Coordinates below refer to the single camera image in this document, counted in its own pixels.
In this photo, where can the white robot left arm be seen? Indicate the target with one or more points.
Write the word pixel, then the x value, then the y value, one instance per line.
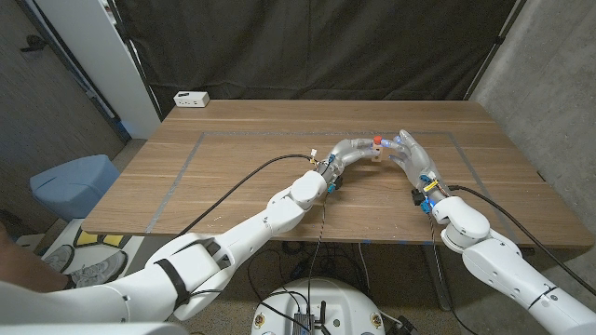
pixel 223 246

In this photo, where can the light blue stool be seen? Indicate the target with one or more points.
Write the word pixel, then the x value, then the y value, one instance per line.
pixel 74 186

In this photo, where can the grey sneaker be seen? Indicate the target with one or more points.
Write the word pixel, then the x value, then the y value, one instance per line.
pixel 98 274
pixel 58 258

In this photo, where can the grey table leg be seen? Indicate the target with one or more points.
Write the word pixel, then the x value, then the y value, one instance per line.
pixel 440 284

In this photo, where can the black backdrop curtain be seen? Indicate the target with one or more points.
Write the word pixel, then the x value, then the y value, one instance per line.
pixel 316 46

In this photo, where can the white power strip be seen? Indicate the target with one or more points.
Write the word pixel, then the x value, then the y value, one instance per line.
pixel 191 98

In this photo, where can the black backdrop stand pole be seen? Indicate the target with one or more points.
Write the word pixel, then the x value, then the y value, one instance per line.
pixel 493 46
pixel 135 60

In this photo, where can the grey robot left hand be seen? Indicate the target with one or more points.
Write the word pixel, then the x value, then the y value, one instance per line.
pixel 347 152

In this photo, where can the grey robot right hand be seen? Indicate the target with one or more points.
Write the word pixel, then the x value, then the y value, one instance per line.
pixel 419 160

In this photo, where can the bare person leg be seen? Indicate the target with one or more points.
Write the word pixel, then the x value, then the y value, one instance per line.
pixel 23 274

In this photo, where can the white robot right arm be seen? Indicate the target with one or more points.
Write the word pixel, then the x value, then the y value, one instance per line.
pixel 503 265

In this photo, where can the person's leg and shoe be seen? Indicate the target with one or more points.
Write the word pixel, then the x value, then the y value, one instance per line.
pixel 135 246

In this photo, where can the wooden block with holes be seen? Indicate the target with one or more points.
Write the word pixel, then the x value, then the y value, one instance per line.
pixel 377 152

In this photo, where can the red-headed wooden screw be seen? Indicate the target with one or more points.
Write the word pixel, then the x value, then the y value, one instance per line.
pixel 377 140

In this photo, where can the grey box on torso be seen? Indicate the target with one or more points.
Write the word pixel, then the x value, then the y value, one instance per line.
pixel 302 324

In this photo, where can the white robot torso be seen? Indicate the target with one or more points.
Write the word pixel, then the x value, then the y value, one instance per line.
pixel 321 298

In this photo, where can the large wooden board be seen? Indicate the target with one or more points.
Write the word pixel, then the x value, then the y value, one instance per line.
pixel 233 133

